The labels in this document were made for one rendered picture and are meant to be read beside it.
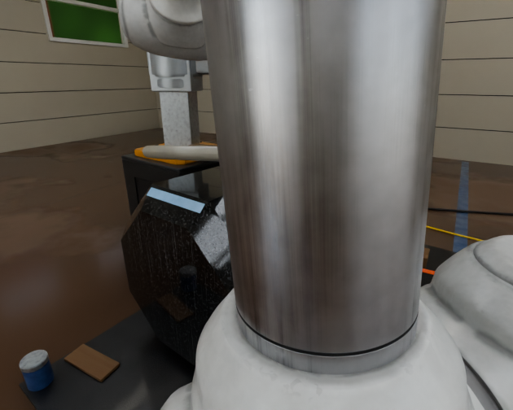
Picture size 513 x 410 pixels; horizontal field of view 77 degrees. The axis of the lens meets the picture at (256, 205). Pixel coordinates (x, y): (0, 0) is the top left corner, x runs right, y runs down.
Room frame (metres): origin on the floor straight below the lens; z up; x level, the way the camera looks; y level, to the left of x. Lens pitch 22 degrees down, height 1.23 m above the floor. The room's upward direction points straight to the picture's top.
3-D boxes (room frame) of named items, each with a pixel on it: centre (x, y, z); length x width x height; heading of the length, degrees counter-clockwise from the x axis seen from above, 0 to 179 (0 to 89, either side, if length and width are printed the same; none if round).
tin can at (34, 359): (1.00, 0.93, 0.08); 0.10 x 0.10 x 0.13
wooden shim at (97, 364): (1.10, 0.75, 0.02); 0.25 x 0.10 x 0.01; 63
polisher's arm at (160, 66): (2.20, 0.31, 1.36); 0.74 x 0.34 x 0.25; 86
